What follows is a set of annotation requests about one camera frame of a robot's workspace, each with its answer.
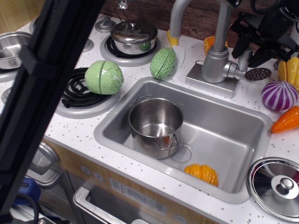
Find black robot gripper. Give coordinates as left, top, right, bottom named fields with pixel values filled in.
left=230, top=9, right=299, bottom=68

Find silver faucet lever handle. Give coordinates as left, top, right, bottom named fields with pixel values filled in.
left=238, top=46, right=253, bottom=72

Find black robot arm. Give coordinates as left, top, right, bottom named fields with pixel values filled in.
left=230, top=0, right=299, bottom=68

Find yellow toy bell pepper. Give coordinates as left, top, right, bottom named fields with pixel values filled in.
left=278, top=57, right=299, bottom=91

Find orange toy fruit piece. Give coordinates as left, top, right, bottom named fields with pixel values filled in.
left=203, top=36, right=215, bottom=55

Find silver toy faucet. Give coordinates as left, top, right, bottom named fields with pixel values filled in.
left=169, top=0, right=248, bottom=99

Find purple toy onion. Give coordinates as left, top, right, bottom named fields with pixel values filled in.
left=261, top=81, right=299, bottom=111

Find orange toy carrot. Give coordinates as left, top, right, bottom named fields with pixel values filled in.
left=271, top=106, right=299, bottom=133

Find green toy bitter melon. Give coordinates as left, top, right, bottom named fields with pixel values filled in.
left=149, top=47, right=176, bottom=79

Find grey toy sink basin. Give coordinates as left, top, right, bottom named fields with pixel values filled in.
left=94, top=77, right=272, bottom=203

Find lidded steel pot on burner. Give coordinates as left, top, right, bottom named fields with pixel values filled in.
left=110, top=20, right=158, bottom=55

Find steel pot in sink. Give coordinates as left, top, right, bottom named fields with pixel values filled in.
left=128, top=95, right=184, bottom=160

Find orange toy pumpkin half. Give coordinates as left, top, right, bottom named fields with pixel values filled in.
left=184, top=164, right=219, bottom=187

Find steel pot lid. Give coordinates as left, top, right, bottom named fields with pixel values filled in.
left=247, top=157, right=299, bottom=223

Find grey stove knob rear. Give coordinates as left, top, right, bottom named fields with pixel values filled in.
left=94, top=17, right=116, bottom=33

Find grey stove knob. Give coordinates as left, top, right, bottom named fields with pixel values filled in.
left=94, top=17, right=116, bottom=33
left=82, top=39, right=94, bottom=53

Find green toy cabbage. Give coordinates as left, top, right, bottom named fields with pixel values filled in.
left=85, top=60, right=124, bottom=95

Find grey stove knob middle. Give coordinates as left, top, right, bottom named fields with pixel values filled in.
left=82, top=39, right=94, bottom=53

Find black front coil burner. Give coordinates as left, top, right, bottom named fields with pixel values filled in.
left=61, top=68, right=111, bottom=108

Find silver oven dial knob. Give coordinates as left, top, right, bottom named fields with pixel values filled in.
left=32, top=141, right=59, bottom=168

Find steel bowl at left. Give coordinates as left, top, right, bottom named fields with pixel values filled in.
left=0, top=31, right=32, bottom=70

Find blue clamp tool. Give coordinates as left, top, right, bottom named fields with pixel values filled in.
left=14, top=177, right=41, bottom=205

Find yellow handled toy knife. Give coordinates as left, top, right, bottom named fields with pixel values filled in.
left=167, top=30, right=185, bottom=70

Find wire whisk utensil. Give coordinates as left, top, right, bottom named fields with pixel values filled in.
left=114, top=0, right=129, bottom=21

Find black foreground camera post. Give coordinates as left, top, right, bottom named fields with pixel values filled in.
left=0, top=0, right=104, bottom=224

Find silver oven door handle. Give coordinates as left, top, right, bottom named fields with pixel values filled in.
left=73, top=187, right=130, bottom=224

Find black coiled cable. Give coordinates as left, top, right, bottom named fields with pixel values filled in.
left=14, top=192, right=42, bottom=224

